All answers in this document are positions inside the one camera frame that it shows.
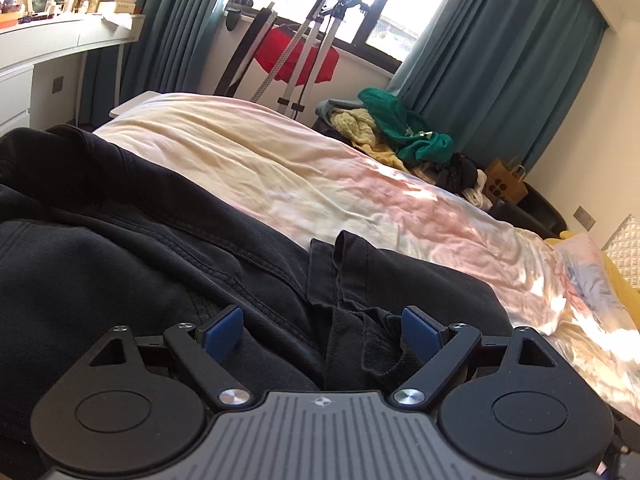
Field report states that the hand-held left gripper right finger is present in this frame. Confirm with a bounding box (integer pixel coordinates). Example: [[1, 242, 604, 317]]
[[392, 305, 562, 409]]

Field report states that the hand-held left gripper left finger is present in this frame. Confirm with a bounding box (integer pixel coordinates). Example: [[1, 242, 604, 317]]
[[85, 304, 254, 409]]

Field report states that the black hoodie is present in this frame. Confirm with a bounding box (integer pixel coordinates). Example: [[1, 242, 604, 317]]
[[0, 125, 512, 442]]

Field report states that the pile of black clothes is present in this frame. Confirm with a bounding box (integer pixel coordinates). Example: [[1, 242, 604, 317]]
[[434, 152, 482, 194]]

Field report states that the white garment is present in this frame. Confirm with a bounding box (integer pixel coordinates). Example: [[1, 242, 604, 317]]
[[459, 170, 497, 211]]

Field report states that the black leather armchair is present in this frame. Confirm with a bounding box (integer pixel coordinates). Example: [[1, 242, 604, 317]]
[[492, 182, 569, 239]]

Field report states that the brown paper bag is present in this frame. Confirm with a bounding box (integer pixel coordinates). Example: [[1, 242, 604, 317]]
[[483, 157, 529, 205]]

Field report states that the pastel pillow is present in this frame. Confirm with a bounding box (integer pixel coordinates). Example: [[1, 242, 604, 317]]
[[554, 237, 627, 322]]

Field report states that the yellow pillow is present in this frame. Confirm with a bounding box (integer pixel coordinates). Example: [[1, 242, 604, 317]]
[[544, 230, 640, 322]]

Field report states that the yellow knit blanket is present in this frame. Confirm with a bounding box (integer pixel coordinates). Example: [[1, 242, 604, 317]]
[[327, 107, 412, 172]]

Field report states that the green garment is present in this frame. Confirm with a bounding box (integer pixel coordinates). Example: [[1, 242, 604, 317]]
[[357, 87, 455, 164]]

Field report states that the quilted headboard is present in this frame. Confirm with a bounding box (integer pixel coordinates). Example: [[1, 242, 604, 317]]
[[602, 213, 640, 292]]

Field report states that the teal curtain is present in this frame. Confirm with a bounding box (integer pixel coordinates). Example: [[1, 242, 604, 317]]
[[387, 0, 609, 177], [79, 0, 239, 127]]

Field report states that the red cloth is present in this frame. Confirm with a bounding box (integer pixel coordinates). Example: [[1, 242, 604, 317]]
[[254, 24, 341, 84]]

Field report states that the garment steamer stand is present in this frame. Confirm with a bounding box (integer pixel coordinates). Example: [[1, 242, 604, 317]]
[[215, 0, 371, 122]]

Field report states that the small dark bag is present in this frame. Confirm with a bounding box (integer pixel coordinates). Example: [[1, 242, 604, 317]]
[[224, 0, 256, 31]]

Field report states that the white desk with drawers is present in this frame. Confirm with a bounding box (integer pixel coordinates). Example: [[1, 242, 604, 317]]
[[0, 12, 146, 134]]

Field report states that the white paper sheet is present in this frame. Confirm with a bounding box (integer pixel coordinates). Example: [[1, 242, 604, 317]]
[[99, 9, 139, 26]]

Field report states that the brass wall switch plate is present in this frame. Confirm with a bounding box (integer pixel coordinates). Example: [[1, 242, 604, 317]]
[[572, 204, 597, 229]]

